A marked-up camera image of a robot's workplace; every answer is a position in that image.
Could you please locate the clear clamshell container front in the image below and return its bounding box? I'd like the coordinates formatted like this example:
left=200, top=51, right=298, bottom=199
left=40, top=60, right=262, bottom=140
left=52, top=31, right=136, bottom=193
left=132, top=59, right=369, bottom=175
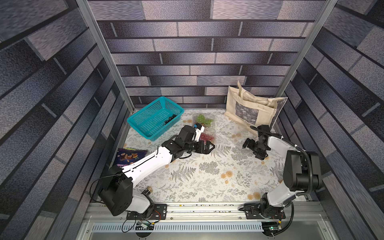
left=192, top=113, right=216, bottom=130

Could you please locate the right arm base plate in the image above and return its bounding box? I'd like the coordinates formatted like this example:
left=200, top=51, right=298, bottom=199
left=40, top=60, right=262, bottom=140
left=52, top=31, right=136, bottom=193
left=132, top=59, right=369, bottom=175
left=239, top=203, right=286, bottom=220

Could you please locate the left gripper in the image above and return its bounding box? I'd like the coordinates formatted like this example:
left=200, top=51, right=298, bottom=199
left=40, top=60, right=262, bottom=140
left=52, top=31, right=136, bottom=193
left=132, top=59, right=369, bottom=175
left=183, top=139, right=216, bottom=155

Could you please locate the teal plastic basket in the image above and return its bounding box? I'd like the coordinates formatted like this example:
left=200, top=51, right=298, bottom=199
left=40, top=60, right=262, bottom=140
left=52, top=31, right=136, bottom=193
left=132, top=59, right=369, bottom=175
left=127, top=97, right=185, bottom=142

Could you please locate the beige canvas tote bag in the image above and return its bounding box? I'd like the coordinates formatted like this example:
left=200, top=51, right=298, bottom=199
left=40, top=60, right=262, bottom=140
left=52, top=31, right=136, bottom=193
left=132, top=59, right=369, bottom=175
left=225, top=83, right=288, bottom=129

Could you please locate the floral tablecloth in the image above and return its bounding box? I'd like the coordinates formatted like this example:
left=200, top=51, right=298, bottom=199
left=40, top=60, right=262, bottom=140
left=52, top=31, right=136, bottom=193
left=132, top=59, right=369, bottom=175
left=123, top=109, right=286, bottom=203

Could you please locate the black grape bunch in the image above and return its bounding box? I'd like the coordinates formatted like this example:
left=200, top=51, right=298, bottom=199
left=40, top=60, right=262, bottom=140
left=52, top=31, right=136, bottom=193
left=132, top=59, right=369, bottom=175
left=165, top=114, right=177, bottom=125

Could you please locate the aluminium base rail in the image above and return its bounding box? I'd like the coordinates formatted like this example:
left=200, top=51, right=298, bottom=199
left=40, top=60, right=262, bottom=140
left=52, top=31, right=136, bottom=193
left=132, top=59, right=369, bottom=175
left=76, top=202, right=338, bottom=240

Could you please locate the black corrugated cable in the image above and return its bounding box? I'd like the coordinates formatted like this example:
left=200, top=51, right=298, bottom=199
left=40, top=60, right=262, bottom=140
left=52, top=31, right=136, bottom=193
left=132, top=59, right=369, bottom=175
left=250, top=125, right=315, bottom=238

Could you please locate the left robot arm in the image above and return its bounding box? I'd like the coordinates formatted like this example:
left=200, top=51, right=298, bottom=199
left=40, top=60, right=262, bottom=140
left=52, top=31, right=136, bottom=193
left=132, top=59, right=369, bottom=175
left=99, top=124, right=215, bottom=219

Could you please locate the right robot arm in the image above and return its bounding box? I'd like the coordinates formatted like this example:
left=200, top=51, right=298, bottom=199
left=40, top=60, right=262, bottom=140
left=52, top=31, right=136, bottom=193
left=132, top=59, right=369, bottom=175
left=243, top=125, right=322, bottom=219

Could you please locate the green grape bunch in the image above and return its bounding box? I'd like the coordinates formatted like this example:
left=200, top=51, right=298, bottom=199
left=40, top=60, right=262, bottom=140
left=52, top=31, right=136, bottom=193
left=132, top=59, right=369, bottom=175
left=196, top=114, right=214, bottom=126

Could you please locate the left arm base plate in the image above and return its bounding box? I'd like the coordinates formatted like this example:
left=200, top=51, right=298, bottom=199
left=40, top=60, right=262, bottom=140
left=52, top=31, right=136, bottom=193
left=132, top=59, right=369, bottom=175
left=126, top=204, right=168, bottom=221

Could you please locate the purple snack bag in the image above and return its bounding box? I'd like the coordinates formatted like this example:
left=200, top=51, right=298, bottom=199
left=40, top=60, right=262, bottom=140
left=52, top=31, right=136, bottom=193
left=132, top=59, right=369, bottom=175
left=113, top=148, right=148, bottom=167

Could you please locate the clear clamshell container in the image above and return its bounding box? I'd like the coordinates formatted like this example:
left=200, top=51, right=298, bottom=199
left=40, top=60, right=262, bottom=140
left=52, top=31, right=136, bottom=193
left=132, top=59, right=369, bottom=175
left=192, top=113, right=216, bottom=130
left=199, top=129, right=217, bottom=144

